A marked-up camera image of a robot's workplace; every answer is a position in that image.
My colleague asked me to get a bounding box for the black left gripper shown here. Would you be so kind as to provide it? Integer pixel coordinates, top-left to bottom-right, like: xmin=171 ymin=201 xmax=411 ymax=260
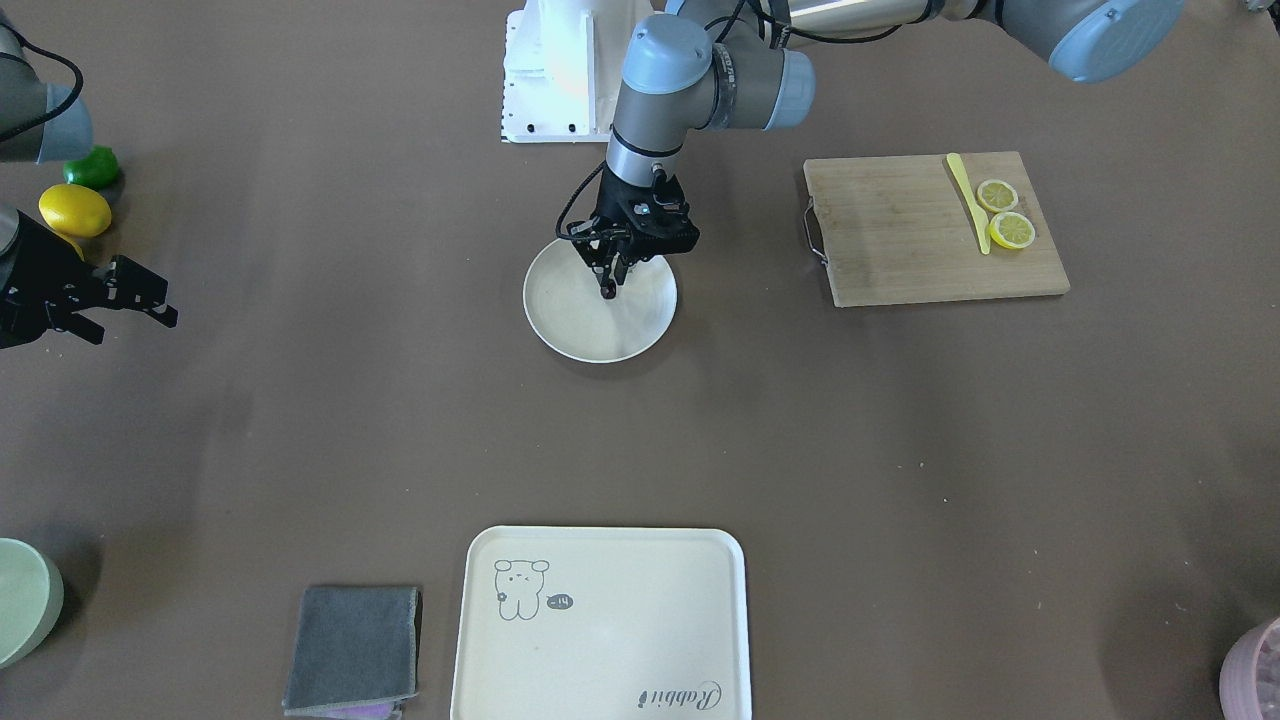
xmin=567 ymin=165 xmax=700 ymax=291

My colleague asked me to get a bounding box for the bamboo cutting board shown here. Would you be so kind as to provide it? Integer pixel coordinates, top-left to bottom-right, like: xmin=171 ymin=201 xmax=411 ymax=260
xmin=803 ymin=151 xmax=1071 ymax=307

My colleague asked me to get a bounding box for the grey folded cloth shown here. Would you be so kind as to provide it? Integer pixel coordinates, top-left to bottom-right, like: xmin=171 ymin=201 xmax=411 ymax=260
xmin=282 ymin=585 xmax=420 ymax=719

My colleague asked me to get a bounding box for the green bowl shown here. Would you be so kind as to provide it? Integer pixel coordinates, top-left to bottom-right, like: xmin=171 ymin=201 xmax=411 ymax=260
xmin=1 ymin=538 xmax=64 ymax=669

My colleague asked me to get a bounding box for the lemon slice lower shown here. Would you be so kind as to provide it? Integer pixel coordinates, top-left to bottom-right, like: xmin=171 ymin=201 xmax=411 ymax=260
xmin=987 ymin=211 xmax=1037 ymax=250

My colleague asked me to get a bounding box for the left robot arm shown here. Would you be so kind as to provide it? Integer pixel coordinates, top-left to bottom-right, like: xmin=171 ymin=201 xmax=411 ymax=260
xmin=556 ymin=1 xmax=1183 ymax=300

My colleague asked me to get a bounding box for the lemon slice upper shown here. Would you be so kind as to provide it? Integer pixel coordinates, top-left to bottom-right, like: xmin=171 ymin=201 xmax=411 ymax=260
xmin=975 ymin=178 xmax=1020 ymax=214

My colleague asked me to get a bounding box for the yellow plastic knife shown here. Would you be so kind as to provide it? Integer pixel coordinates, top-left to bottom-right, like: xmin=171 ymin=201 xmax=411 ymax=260
xmin=945 ymin=152 xmax=991 ymax=255

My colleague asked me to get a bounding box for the cream round plate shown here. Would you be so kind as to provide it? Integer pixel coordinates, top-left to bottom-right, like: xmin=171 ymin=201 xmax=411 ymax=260
xmin=524 ymin=240 xmax=678 ymax=364

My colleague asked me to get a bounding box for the pink ice bowl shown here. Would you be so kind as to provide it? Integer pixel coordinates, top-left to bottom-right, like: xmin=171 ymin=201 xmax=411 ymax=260
xmin=1219 ymin=618 xmax=1279 ymax=719

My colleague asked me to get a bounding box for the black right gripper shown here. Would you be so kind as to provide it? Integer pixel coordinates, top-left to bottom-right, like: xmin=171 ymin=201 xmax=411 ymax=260
xmin=1 ymin=210 xmax=179 ymax=348

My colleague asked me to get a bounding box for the cream rabbit tray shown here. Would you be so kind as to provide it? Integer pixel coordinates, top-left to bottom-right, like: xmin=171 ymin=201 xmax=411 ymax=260
xmin=451 ymin=525 xmax=754 ymax=719

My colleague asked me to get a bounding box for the green lime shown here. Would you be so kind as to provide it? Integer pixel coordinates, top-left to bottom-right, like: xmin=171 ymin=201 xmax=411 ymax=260
xmin=61 ymin=145 xmax=123 ymax=191

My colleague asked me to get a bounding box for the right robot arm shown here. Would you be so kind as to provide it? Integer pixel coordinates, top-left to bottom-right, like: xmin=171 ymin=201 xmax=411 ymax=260
xmin=1 ymin=18 xmax=179 ymax=348

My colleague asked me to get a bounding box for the lemon slice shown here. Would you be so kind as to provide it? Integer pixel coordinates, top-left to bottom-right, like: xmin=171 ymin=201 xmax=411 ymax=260
xmin=975 ymin=178 xmax=1020 ymax=214
xmin=987 ymin=211 xmax=1037 ymax=250

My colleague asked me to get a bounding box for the yellow lemon near lime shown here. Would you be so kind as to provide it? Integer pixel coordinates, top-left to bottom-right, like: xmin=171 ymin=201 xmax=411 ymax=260
xmin=38 ymin=183 xmax=114 ymax=240

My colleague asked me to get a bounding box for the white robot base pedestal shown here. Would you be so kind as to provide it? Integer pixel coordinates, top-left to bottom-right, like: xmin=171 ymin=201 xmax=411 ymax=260
xmin=500 ymin=1 xmax=659 ymax=143

